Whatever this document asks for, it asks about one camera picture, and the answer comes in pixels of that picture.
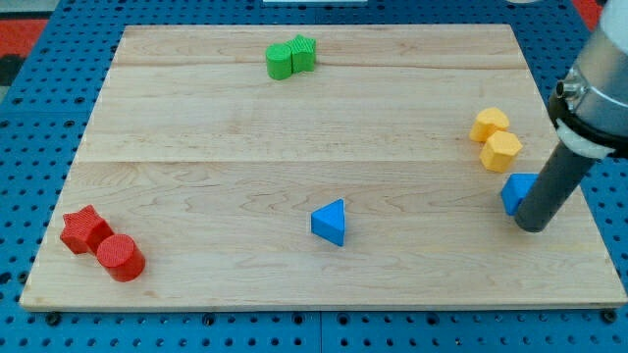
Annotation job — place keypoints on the yellow hexagon block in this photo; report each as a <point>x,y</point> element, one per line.
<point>500,151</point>

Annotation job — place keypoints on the green cylinder block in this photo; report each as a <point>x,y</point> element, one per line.
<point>278,61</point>

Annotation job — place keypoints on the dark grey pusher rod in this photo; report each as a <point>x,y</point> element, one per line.
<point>559,177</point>

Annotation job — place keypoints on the blue cube block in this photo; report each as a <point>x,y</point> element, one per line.
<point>515,190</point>

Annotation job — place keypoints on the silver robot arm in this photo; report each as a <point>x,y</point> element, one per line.
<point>588,108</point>

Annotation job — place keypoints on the green star block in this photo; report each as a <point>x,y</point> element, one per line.
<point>303,53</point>

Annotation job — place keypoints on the blue triangle block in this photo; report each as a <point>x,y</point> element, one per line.
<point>328,222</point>

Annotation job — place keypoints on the red cylinder block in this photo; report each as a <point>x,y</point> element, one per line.
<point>121,258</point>

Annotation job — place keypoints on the red star block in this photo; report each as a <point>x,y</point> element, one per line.
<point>84,230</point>

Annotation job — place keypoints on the light wooden board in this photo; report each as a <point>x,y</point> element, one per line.
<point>214,169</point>

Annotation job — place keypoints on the yellow heart block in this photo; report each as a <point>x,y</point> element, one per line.
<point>487,122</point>

